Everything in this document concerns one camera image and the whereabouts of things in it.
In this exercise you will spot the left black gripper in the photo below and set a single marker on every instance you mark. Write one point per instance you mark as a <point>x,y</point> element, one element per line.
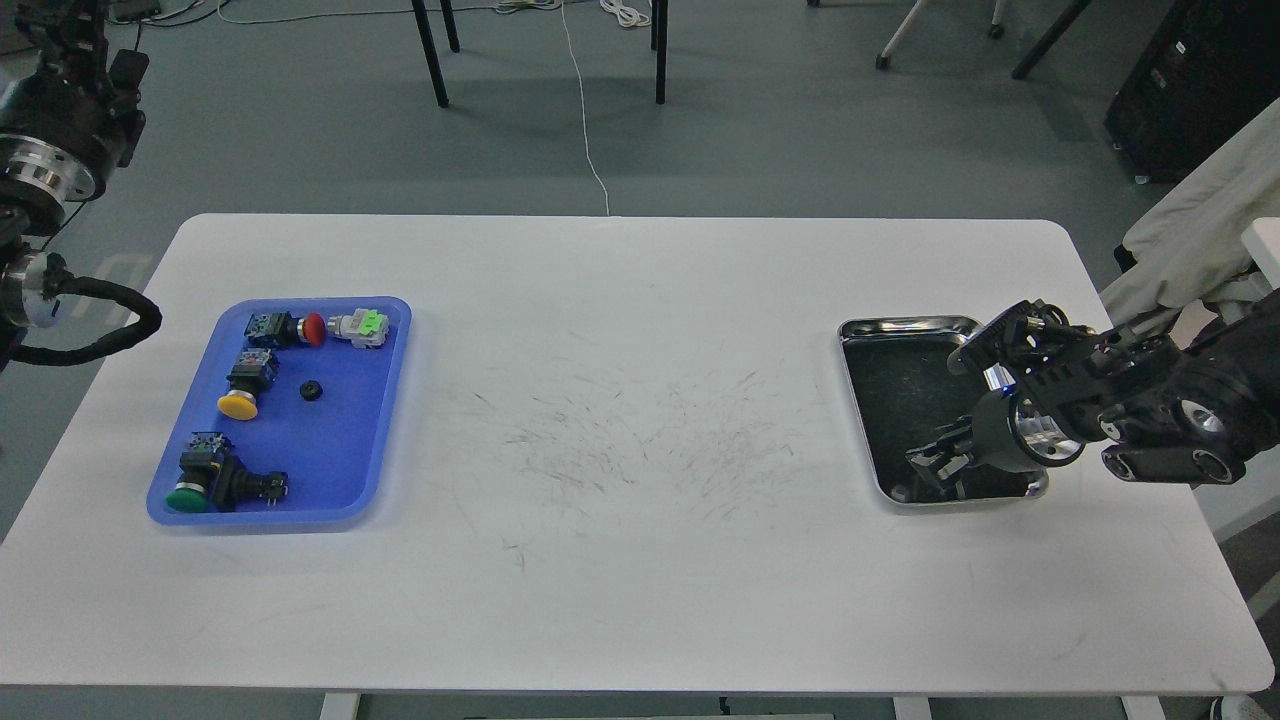
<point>59,138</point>

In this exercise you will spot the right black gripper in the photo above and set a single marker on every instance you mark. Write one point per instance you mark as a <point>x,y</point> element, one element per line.
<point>1008,432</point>

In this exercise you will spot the small black gear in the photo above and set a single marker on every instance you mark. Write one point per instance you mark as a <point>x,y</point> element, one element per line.
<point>310,390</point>

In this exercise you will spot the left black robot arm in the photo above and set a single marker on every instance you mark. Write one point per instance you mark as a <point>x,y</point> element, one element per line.
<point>34,280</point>

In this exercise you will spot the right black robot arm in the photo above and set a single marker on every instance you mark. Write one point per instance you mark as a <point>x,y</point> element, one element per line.
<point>1163,414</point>

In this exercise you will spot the metal tray with black mat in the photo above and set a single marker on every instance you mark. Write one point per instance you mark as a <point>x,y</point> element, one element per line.
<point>905,393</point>

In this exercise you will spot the beige cloth cover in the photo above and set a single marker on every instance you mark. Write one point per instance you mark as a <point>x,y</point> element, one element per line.
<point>1190,242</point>

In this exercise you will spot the blue plastic tray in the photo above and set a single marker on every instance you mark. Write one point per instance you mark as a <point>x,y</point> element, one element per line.
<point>331,449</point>

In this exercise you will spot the black cabinet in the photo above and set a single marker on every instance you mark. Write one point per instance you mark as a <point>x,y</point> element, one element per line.
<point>1210,68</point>

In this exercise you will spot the black chair legs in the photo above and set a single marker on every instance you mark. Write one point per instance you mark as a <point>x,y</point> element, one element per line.
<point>657,13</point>

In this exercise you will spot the red push button switch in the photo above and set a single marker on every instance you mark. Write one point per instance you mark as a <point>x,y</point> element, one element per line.
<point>284,330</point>

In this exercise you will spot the yellow push button switch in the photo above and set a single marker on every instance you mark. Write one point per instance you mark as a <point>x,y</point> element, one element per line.
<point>253,372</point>

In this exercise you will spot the green white switch component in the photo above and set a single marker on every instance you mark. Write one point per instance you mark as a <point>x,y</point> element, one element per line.
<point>363,328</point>

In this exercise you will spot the green push button switch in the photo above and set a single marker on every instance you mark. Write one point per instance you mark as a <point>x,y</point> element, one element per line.
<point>214,478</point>

